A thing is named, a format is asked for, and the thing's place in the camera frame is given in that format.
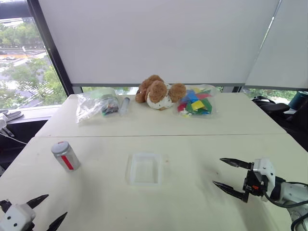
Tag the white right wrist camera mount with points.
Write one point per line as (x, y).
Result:
(264, 169)

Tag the narrow white roller blind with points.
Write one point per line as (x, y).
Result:
(284, 55)

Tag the brown and white plush dog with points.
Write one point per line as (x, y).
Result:
(157, 92)

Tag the black office chair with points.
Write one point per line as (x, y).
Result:
(286, 118)

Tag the grey striped flat object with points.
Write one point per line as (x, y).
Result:
(12, 115)

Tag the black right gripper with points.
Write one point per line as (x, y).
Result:
(255, 183)

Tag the clear plastic tray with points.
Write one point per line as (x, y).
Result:
(144, 169)

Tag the grey plastic container lid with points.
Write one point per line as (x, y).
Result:
(60, 147)

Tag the clear bag of small parts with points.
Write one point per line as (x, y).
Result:
(93, 107)

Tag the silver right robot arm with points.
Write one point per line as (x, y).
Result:
(292, 192)

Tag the bag of coloured plastic pieces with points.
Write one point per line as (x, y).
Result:
(196, 102)

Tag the black window frame post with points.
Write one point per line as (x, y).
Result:
(51, 48)

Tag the large white roller blind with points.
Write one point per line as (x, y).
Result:
(156, 41)

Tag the clear plastic syringe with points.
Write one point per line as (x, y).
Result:
(124, 106)

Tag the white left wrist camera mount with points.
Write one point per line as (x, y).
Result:
(14, 216)

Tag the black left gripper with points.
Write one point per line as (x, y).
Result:
(4, 205)

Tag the silver and red can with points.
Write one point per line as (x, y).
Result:
(68, 160)

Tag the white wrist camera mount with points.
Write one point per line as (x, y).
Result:
(14, 216)
(264, 169)

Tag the teal cup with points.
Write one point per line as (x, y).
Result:
(298, 99)

